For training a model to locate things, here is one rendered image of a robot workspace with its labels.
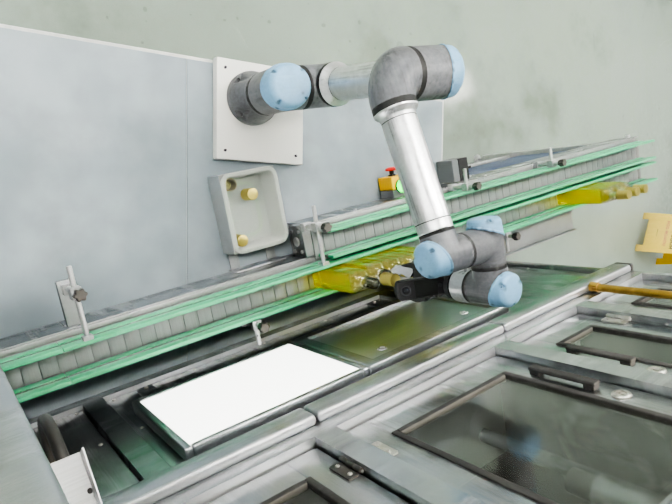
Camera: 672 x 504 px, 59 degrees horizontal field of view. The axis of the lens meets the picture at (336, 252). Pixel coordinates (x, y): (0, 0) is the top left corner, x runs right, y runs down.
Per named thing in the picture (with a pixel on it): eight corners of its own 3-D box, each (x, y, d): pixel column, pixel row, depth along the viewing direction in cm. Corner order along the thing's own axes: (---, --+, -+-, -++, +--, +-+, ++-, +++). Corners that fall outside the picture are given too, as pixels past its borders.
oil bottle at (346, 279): (314, 287, 174) (357, 295, 156) (310, 268, 173) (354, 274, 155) (329, 281, 177) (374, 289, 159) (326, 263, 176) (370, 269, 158)
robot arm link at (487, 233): (474, 224, 119) (480, 277, 121) (510, 214, 125) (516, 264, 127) (445, 223, 126) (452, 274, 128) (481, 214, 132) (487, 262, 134)
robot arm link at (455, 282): (463, 307, 132) (458, 271, 131) (448, 304, 136) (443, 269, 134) (485, 298, 136) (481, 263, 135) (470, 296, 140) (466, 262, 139)
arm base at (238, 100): (224, 70, 166) (239, 63, 157) (272, 73, 174) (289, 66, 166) (229, 125, 167) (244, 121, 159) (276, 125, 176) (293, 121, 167)
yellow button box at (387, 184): (380, 198, 202) (394, 198, 196) (376, 176, 201) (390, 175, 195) (395, 194, 206) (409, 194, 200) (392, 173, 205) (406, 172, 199)
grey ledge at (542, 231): (381, 292, 201) (403, 296, 191) (377, 267, 199) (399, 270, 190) (553, 229, 252) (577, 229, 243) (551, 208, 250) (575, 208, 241)
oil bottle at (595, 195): (557, 204, 237) (626, 203, 214) (556, 190, 236) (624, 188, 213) (566, 202, 240) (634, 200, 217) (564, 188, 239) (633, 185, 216)
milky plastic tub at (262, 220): (223, 254, 171) (236, 256, 164) (206, 176, 167) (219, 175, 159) (275, 240, 180) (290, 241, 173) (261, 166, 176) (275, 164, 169)
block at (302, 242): (292, 257, 177) (305, 258, 171) (286, 225, 175) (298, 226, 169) (302, 254, 179) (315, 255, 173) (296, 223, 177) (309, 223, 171)
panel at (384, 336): (133, 413, 136) (188, 464, 108) (130, 401, 135) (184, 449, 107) (421, 299, 185) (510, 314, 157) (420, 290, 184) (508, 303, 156)
